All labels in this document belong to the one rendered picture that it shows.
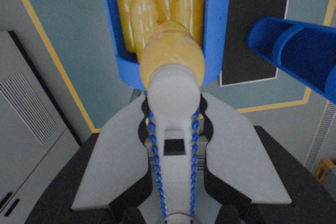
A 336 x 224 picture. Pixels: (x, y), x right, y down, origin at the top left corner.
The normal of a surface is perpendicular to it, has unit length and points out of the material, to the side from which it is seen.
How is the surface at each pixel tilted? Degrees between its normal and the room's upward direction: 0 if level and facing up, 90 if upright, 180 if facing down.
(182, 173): 0
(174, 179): 0
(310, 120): 0
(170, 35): 80
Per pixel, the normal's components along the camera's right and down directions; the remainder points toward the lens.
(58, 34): 0.00, 0.51
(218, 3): 0.69, 0.35
